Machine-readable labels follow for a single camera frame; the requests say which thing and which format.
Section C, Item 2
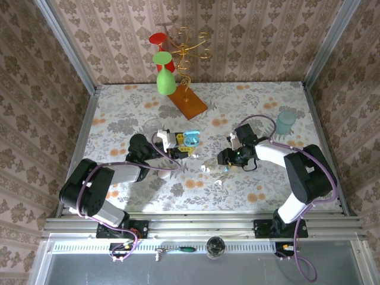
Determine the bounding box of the cyan earbud charging case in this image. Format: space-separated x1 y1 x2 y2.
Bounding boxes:
182 129 200 147

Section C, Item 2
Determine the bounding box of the red wine glass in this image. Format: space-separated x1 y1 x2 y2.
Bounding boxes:
148 32 176 74

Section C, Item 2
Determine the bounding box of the white slotted cable duct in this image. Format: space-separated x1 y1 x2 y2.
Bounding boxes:
52 239 297 254

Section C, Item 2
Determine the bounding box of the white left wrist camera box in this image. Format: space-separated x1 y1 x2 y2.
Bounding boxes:
156 129 176 149

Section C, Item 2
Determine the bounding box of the black connector block with wires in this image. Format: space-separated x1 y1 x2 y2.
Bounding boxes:
274 242 295 257
109 242 135 258

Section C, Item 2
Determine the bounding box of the aluminium table side rail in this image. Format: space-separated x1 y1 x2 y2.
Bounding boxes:
55 85 100 219
302 83 357 215

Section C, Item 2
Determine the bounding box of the dark round glass dome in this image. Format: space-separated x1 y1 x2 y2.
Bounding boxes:
206 236 226 259

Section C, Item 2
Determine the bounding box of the green wine glass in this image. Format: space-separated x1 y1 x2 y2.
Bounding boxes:
152 50 178 96

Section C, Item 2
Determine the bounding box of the grey metal bench top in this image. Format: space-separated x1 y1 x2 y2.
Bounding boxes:
29 234 369 285

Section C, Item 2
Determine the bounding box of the teal textured plastic cup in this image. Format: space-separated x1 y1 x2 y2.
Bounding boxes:
275 111 297 135

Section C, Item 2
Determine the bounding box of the green handled screwdriver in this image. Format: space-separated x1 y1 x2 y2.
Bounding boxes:
154 246 197 262

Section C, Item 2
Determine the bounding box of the floral patterned tablecloth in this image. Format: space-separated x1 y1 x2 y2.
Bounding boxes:
61 81 342 212

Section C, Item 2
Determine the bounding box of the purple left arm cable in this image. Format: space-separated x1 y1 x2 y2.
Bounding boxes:
76 130 182 262

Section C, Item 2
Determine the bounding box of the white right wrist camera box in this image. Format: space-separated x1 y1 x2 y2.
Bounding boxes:
226 132 243 150

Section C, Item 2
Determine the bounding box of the gold wire glass rack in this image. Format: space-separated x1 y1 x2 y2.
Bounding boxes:
161 26 214 121

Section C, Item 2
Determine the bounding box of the thin black loop cable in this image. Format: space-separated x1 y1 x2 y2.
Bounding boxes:
242 157 258 172

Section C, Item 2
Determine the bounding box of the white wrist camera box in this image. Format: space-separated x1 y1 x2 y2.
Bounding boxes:
156 129 176 149
226 132 243 150

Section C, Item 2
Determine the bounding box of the aluminium frame post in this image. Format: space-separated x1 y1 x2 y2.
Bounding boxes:
34 0 97 94
304 0 362 87

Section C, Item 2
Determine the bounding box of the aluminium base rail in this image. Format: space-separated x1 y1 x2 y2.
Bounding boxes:
41 210 368 240

